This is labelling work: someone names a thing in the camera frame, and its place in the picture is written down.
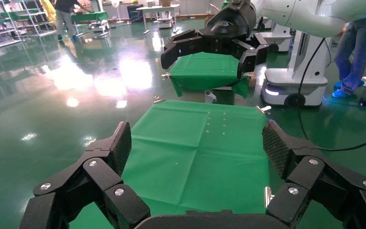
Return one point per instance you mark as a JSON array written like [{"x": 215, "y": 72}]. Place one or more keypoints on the large green tablecloth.
[{"x": 186, "y": 164}]

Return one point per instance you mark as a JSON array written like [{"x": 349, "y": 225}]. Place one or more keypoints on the person in grey trousers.
[{"x": 63, "y": 19}]

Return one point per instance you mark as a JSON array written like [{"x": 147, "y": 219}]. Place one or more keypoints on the green covered work table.
[{"x": 88, "y": 15}]

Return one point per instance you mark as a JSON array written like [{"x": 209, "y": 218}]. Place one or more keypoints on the white robot base black wheel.
[{"x": 276, "y": 38}]

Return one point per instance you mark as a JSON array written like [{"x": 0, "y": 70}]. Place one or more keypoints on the white standing fan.
[{"x": 117, "y": 9}]

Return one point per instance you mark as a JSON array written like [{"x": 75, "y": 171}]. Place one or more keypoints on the silver table clamp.
[
  {"x": 268, "y": 196},
  {"x": 159, "y": 100},
  {"x": 166, "y": 75},
  {"x": 263, "y": 109}
]

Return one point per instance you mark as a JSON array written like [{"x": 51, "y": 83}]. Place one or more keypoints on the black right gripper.
[{"x": 230, "y": 25}]

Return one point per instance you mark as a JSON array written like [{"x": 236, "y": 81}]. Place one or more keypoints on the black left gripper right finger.
[{"x": 322, "y": 186}]

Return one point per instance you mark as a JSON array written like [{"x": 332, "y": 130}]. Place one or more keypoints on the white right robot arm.
[{"x": 312, "y": 14}]

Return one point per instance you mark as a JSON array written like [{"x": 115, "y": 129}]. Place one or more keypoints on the white metal shelf rack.
[
  {"x": 37, "y": 19},
  {"x": 0, "y": 25}
]

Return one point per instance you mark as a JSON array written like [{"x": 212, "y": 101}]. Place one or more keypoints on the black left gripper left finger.
[{"x": 101, "y": 186}]

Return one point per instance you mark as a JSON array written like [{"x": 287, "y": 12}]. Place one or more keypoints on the white work table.
[{"x": 157, "y": 7}]

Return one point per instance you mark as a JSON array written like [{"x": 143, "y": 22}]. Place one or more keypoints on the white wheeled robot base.
[{"x": 296, "y": 82}]

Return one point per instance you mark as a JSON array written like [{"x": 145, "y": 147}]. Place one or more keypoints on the person in blue jeans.
[{"x": 356, "y": 47}]

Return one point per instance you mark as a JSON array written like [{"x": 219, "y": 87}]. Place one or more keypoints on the small green tablecloth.
[{"x": 202, "y": 74}]

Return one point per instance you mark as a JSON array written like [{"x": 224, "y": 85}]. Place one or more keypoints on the small white mobile robot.
[
  {"x": 165, "y": 21},
  {"x": 99, "y": 26}
]

